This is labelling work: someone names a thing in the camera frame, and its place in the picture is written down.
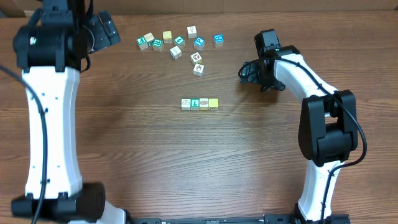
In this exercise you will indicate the white block brown acorn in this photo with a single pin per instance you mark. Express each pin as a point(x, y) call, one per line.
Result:
point(198, 70)

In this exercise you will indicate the plain wooden block number two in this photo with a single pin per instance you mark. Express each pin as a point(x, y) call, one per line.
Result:
point(149, 39)

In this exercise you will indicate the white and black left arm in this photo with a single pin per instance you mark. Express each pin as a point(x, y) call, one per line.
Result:
point(52, 50)

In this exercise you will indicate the blue P wooden block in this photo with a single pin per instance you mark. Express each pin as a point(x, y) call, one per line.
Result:
point(199, 43)

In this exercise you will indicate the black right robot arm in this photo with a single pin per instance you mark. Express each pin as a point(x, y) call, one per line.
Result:
point(328, 129)

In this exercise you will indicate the white block blue side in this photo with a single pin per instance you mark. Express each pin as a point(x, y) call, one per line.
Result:
point(175, 52)

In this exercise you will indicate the white wooden block top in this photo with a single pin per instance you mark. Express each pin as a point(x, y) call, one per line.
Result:
point(192, 32)

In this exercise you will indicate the white patterned wooden block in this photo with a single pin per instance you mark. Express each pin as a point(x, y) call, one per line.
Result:
point(185, 104)

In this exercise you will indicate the white block brown animal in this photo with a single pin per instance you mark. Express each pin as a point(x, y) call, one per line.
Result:
point(196, 58)

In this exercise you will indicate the blue top wooden block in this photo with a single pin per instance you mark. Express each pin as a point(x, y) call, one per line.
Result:
point(218, 40)

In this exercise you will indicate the green number four block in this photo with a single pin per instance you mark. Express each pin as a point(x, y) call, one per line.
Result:
point(179, 41)

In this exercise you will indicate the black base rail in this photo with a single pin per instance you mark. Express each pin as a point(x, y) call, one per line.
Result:
point(217, 220)

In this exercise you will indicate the green letter block far left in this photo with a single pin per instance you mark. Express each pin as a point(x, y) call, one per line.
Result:
point(142, 43)

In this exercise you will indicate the yellow top wooden block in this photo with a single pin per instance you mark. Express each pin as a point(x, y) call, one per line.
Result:
point(167, 37)

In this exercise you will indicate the green R wooden block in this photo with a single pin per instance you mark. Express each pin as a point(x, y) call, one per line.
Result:
point(158, 45)

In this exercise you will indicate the green L wooden block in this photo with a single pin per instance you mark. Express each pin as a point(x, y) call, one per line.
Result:
point(195, 104)

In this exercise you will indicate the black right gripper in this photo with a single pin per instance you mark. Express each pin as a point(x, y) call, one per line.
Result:
point(250, 74)

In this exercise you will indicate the yellow sided picture block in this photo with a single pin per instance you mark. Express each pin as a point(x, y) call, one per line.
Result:
point(204, 103)

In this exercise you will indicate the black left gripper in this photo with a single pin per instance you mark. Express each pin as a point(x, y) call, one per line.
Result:
point(102, 40)

